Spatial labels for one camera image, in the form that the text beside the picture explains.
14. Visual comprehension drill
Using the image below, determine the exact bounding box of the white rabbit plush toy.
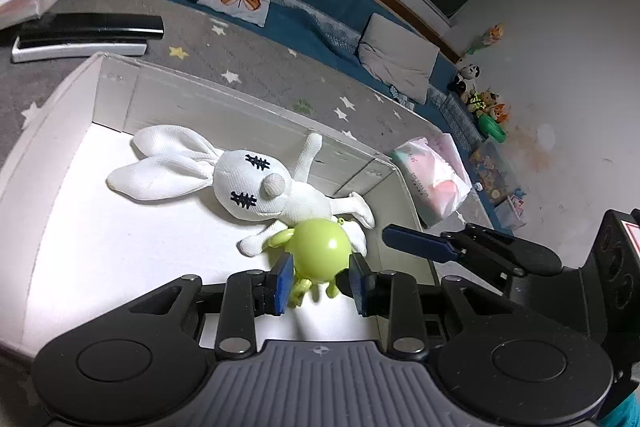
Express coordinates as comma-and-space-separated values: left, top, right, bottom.
106, 125, 376, 258

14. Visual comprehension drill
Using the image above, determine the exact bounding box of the pile of small plush toys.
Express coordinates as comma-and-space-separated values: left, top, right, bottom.
465, 89, 512, 124

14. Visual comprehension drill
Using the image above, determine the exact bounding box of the small colourful toy box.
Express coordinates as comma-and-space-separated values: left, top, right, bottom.
495, 189, 529, 231

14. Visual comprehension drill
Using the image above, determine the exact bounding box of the panda plush toy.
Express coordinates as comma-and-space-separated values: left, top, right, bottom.
452, 62, 484, 96

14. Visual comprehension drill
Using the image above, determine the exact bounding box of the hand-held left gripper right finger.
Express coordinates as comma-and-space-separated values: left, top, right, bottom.
349, 253, 517, 354

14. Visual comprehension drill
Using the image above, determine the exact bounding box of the white flat device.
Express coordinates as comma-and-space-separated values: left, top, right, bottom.
11, 36, 149, 64

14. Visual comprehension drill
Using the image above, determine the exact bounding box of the green plastic toy figure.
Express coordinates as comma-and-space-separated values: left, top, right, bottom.
260, 216, 354, 308

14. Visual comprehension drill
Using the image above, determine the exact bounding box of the blue sofa mattress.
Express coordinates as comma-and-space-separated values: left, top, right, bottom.
80, 0, 501, 228

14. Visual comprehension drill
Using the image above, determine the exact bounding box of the clear bin of toys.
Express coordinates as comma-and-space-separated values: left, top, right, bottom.
470, 139, 522, 208

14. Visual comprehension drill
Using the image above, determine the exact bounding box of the orange flower toy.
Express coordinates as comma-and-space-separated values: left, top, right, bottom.
465, 23, 506, 56

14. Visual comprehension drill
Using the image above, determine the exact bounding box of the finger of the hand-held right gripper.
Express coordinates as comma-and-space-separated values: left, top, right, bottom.
382, 223, 564, 279

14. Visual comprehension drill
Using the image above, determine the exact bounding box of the green plastic toy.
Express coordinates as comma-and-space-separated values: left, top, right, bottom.
477, 113, 509, 143

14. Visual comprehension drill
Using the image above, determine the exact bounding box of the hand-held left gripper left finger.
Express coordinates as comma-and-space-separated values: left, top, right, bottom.
116, 254, 296, 354

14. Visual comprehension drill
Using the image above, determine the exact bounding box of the black remote control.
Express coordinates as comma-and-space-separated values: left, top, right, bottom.
17, 13, 165, 44

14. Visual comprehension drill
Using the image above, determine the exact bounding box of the pink tissue packet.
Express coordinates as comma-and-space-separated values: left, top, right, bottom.
390, 132, 474, 229

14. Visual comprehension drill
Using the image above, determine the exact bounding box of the grey cushion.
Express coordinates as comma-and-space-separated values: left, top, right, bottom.
357, 13, 441, 106

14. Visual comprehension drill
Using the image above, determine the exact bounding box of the grey star print blanket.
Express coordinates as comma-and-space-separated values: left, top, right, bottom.
0, 0, 496, 238

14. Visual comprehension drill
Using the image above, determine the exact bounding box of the person's right forearm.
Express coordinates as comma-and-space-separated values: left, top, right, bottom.
599, 394, 640, 427

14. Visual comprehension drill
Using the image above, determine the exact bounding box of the white cardboard box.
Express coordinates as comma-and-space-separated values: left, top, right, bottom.
0, 51, 442, 359

